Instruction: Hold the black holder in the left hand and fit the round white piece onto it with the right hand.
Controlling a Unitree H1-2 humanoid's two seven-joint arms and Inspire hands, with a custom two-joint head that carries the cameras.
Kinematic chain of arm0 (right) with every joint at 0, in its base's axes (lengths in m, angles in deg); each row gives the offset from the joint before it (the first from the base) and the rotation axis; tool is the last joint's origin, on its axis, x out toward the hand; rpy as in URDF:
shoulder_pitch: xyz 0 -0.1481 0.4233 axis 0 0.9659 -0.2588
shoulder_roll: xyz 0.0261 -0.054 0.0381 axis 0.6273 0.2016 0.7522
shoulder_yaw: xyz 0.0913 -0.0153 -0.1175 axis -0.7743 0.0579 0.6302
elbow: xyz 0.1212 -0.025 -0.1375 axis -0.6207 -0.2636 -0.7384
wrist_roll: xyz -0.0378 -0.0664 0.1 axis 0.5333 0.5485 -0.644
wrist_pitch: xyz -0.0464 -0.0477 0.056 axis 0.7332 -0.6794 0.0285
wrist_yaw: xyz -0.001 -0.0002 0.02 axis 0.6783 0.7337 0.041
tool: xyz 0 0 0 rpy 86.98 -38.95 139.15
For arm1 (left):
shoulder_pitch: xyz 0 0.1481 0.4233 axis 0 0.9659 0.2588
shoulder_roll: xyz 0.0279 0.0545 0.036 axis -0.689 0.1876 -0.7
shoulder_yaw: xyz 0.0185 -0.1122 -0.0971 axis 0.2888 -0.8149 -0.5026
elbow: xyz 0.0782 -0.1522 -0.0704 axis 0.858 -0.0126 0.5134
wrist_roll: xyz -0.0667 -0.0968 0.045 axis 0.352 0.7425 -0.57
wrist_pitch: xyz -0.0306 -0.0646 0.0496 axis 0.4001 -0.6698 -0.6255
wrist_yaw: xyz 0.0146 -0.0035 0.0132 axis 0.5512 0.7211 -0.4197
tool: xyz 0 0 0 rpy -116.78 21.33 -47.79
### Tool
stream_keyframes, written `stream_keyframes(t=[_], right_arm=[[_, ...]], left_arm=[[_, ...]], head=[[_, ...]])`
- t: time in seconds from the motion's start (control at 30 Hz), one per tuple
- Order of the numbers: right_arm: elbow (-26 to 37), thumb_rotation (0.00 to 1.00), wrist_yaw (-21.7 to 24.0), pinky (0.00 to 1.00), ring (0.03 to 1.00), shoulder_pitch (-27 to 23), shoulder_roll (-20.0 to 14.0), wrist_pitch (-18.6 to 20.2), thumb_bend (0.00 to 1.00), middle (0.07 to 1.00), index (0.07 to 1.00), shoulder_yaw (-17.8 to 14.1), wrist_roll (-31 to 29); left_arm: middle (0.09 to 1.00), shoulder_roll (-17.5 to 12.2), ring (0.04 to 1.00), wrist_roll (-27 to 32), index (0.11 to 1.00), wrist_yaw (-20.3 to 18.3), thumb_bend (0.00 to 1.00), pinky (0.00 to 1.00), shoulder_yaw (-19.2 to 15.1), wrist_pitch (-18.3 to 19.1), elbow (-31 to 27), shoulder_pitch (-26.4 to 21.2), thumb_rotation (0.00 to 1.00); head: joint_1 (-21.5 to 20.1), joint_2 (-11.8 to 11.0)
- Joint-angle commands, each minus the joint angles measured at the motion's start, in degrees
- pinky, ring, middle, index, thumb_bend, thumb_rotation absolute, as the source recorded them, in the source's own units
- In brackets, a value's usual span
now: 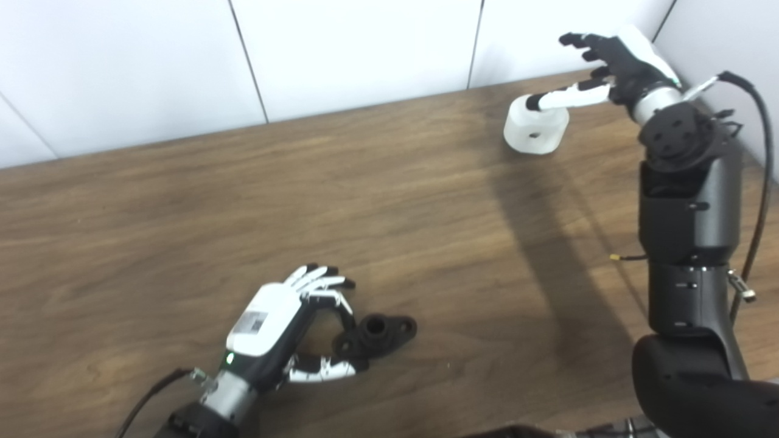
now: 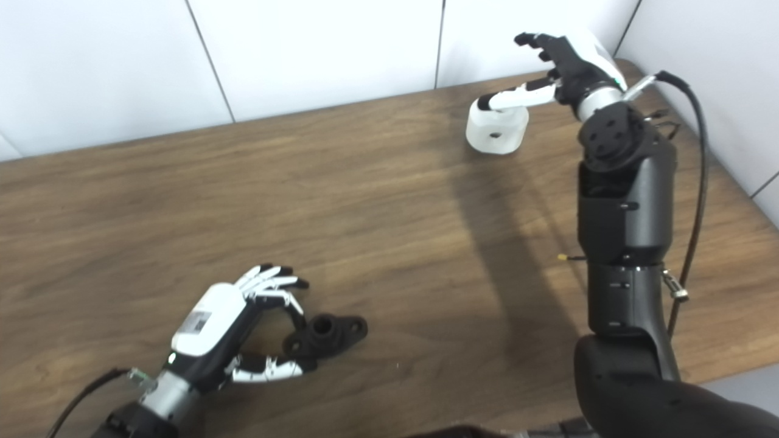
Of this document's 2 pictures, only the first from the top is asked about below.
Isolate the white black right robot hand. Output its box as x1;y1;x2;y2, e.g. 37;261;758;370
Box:
525;24;682;113

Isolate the round white piece with holes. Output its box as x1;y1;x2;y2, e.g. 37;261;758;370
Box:
503;94;570;156

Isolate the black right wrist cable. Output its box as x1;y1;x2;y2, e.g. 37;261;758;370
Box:
682;71;775;323

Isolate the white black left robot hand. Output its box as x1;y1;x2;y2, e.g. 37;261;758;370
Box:
219;263;370;393

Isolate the black flanged holder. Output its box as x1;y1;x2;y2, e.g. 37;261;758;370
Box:
332;313;418;361

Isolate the dark robot torso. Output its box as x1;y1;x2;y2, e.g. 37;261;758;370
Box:
456;415;661;438

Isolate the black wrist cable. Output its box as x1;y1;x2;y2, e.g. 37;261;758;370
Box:
682;71;775;323
113;367;214;438

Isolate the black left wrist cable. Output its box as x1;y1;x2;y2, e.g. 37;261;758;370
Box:
113;367;214;438

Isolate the silver plug connector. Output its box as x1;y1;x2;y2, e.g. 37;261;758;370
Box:
727;271;757;303

